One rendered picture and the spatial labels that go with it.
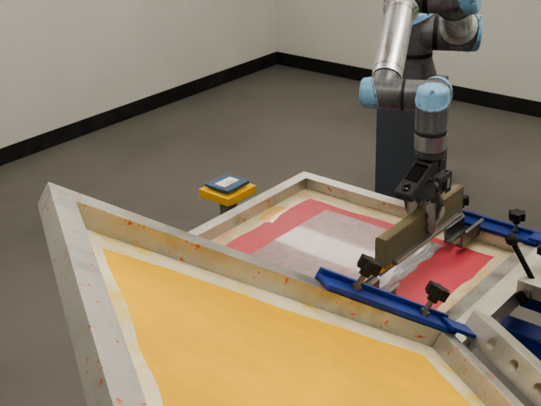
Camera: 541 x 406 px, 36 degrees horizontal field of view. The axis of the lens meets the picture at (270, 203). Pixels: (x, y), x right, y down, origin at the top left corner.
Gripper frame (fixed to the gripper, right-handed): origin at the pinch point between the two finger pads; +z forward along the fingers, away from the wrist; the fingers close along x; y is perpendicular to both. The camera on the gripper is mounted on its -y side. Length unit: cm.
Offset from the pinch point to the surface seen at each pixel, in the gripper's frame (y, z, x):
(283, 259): -13.8, 13.4, 32.4
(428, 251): 11.7, 13.0, 4.1
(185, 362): -106, -37, -31
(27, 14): 139, 21, 366
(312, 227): 5.3, 13.5, 37.5
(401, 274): -2.1, 13.1, 3.8
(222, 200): 5, 15, 72
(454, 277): 4.8, 13.4, -7.3
